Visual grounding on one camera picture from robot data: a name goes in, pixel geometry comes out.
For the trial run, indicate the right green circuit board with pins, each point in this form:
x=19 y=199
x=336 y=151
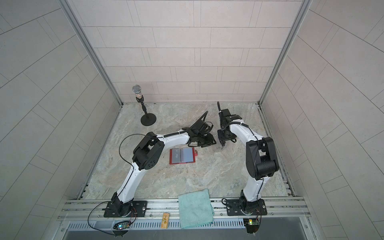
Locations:
x=251 y=225

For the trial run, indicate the aluminium corner profile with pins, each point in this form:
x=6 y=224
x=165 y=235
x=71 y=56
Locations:
x=288 y=42
x=88 y=47

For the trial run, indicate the microphone on black stand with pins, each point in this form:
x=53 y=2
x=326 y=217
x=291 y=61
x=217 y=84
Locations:
x=147 y=119

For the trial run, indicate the aluminium corner profile right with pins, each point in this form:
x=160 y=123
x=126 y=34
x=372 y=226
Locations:
x=288 y=42

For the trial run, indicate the green circuit board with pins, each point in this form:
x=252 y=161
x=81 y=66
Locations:
x=122 y=225
x=251 y=225

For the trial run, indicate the red card holder wallet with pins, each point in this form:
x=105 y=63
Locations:
x=183 y=156

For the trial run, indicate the aluminium rail frame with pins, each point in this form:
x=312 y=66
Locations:
x=154 y=209

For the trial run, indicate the small wooden block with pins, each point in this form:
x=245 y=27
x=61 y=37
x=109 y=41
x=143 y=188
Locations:
x=165 y=221

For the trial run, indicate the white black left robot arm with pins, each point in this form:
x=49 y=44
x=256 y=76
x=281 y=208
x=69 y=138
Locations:
x=147 y=154

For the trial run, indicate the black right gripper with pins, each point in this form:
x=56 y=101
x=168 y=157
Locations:
x=222 y=138

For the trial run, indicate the left green circuit board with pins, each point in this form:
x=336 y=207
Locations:
x=122 y=225

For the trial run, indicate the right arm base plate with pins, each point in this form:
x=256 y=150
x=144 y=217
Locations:
x=241 y=207

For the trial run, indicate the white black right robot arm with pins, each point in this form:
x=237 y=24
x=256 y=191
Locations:
x=261 y=161

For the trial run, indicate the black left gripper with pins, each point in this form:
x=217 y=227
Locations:
x=209 y=140

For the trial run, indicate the aluminium corner profile left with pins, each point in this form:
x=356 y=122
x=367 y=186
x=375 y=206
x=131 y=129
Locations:
x=88 y=47

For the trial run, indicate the teal folded cloth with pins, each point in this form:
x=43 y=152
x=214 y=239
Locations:
x=195 y=209

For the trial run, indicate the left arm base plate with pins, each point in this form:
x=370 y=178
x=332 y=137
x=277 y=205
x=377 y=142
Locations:
x=117 y=208

